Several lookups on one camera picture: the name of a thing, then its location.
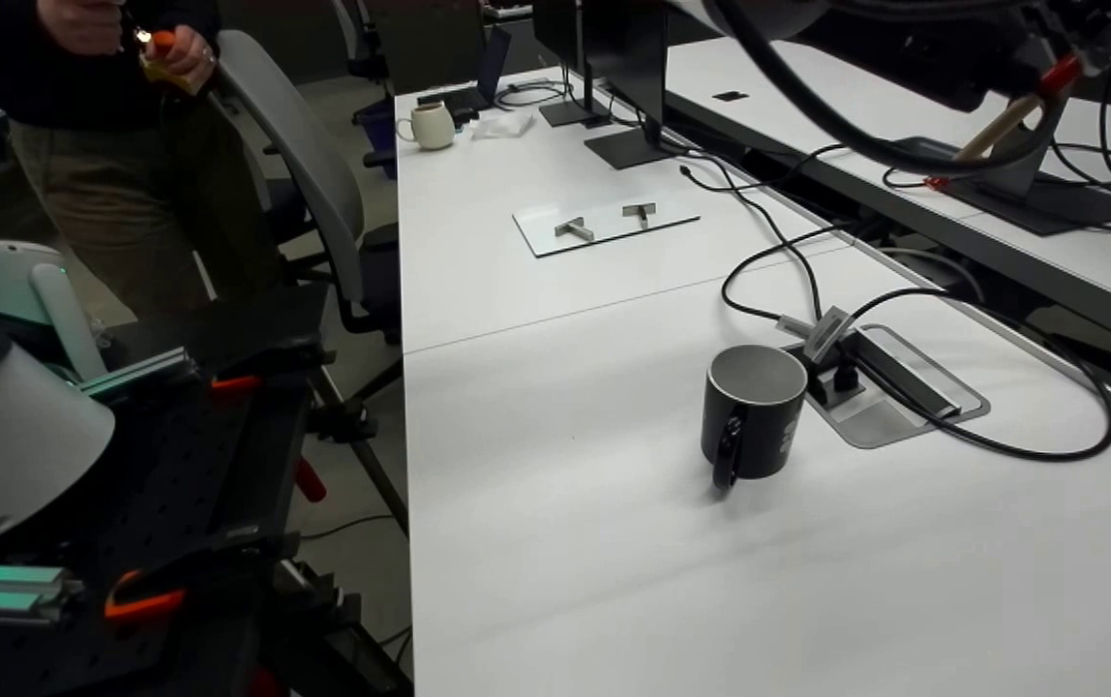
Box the black mug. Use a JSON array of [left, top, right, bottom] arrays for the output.
[[701, 343, 810, 497]]

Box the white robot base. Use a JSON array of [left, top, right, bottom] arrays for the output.
[[0, 241, 117, 621]]

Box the black cable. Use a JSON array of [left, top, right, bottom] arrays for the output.
[[677, 152, 1111, 466]]

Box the white mug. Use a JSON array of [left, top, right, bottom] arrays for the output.
[[408, 101, 455, 152]]

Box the grey T-shaped metal piece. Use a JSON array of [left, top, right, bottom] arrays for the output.
[[621, 202, 658, 233]]

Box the grey desk cable port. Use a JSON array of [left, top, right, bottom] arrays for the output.
[[810, 325, 992, 448]]

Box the black mounting plate with clamps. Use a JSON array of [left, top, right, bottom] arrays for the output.
[[0, 372, 412, 697]]

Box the miniature wooden bat red handle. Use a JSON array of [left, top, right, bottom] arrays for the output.
[[961, 54, 1085, 159]]

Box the silver monitor stand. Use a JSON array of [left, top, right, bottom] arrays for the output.
[[932, 142, 1111, 237]]

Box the person's hand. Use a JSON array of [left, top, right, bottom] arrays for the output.
[[136, 28, 216, 97]]

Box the grey office chair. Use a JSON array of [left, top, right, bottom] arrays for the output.
[[216, 28, 406, 524]]

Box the white flat board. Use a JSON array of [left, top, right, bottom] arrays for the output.
[[509, 202, 701, 261]]

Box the person in dark clothes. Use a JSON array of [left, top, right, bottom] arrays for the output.
[[0, 0, 278, 323]]

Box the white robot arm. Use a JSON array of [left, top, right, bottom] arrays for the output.
[[677, 0, 1111, 177]]

